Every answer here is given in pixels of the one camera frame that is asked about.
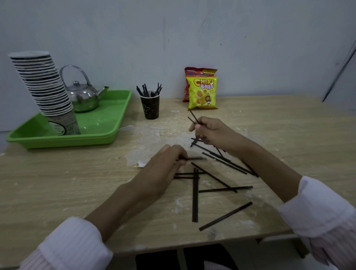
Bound dark brown paper cup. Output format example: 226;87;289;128
139;90;161;121

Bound person's left hand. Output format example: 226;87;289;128
131;144;188;200

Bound yellow snack bag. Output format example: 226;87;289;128
185;76;219;111

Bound pile of black straws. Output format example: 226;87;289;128
174;135;260;232

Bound stack of paper cups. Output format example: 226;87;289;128
8;50;81;136

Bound green plastic tray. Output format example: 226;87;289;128
6;89;133;150

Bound pink striped shirt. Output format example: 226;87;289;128
204;261;233;270

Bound thin dark pole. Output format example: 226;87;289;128
322;42;356;103

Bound red snack bag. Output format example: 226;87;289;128
182;66;218;103

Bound bunch of black straws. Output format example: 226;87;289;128
135;82;163;98

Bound person's right hand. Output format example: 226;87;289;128
188;116;251;158

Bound black trousers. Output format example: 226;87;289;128
135;243;239;270

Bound person's right forearm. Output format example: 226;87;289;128
239;139;356;270

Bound light wooden table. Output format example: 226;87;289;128
0;94;356;269

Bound steel kettle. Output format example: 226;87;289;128
59;65;109;113

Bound person's left forearm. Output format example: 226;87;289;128
18;181;165;270

